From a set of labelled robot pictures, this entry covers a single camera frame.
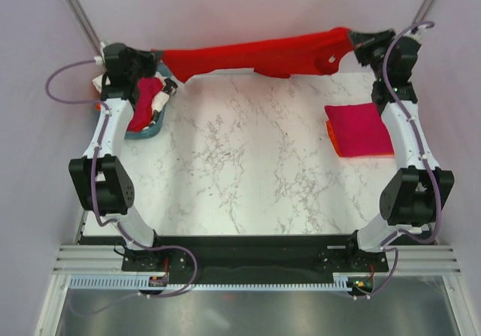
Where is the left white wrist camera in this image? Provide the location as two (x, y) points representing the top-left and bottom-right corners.
(94, 41), (106, 65)

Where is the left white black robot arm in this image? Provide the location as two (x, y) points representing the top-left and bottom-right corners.
(68, 43), (165, 271)

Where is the red t shirt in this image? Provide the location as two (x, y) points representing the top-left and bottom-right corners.
(161, 27), (353, 83)

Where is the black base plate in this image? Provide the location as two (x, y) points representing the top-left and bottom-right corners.
(122, 235), (389, 286)

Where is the left aluminium frame post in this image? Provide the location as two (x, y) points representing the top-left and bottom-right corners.
(65, 0), (101, 54)

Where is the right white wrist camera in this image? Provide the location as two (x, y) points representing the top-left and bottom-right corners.
(409, 25), (426, 42)

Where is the teal plastic laundry basket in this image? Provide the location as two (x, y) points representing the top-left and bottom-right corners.
(125, 65), (172, 140)

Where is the white shirt in basket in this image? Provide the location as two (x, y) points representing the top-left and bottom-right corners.
(92, 74), (103, 92)

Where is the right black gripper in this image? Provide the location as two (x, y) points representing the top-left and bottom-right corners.
(349, 29), (398, 80)

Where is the aluminium front rail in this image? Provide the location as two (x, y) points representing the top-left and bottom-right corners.
(53, 245), (461, 277)

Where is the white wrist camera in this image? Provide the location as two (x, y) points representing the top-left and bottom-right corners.
(409, 25), (426, 42)
(94, 41), (106, 65)

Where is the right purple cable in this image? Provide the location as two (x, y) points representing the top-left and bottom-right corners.
(345, 20), (444, 301)

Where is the folded magenta t shirt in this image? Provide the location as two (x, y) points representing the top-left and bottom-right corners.
(324, 103), (395, 158)

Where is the white slotted cable duct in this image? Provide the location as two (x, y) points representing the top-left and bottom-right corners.
(69, 272), (350, 290)

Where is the magenta shirt in basket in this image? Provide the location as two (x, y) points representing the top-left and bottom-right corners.
(127, 77), (163, 132)

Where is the white and black garment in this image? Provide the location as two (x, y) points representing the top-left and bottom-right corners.
(151, 74), (178, 123)

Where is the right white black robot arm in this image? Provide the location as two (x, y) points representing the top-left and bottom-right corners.
(344, 22), (455, 271)

